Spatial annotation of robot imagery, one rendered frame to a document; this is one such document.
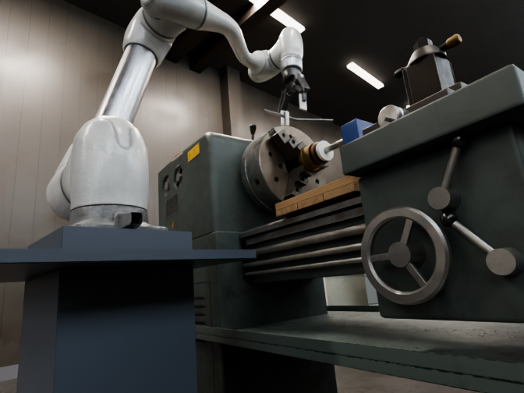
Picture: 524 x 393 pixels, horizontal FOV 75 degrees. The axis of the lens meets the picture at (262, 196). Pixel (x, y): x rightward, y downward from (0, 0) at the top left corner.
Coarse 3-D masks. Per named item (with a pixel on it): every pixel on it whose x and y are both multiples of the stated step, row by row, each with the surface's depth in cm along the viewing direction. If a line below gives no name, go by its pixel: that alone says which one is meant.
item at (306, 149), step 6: (312, 144) 115; (306, 150) 113; (312, 150) 111; (300, 156) 115; (306, 156) 113; (312, 156) 112; (318, 156) 111; (300, 162) 117; (306, 162) 114; (312, 162) 113; (318, 162) 112; (324, 162) 112; (312, 168) 116; (318, 168) 118
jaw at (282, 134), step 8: (272, 136) 120; (280, 136) 118; (288, 136) 120; (280, 144) 120; (288, 144) 117; (296, 144) 118; (304, 144) 118; (288, 152) 120; (296, 152) 117; (288, 160) 122
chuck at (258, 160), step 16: (288, 128) 127; (256, 144) 121; (272, 144) 120; (256, 160) 117; (272, 160) 118; (256, 176) 117; (272, 176) 116; (288, 176) 120; (320, 176) 130; (256, 192) 120; (272, 192) 115; (304, 192) 123; (272, 208) 123
